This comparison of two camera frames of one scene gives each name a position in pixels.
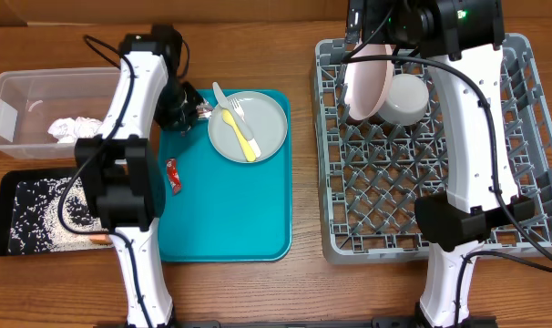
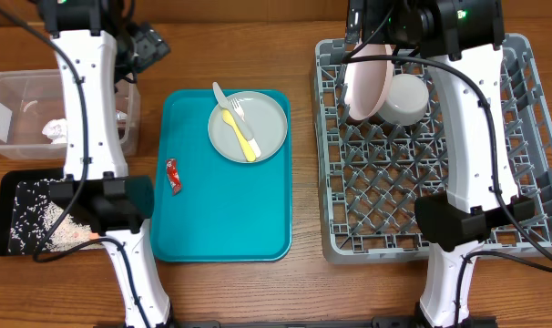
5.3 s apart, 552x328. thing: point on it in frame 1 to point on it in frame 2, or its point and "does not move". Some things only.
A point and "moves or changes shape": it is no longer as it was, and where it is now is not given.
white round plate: x=369 y=85 does not move
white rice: x=54 y=215 does not move
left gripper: x=176 y=119 to x=151 y=46
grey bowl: x=406 y=100 does not move
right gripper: x=372 y=10 does not move
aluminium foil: x=204 y=109 moves or changes shape
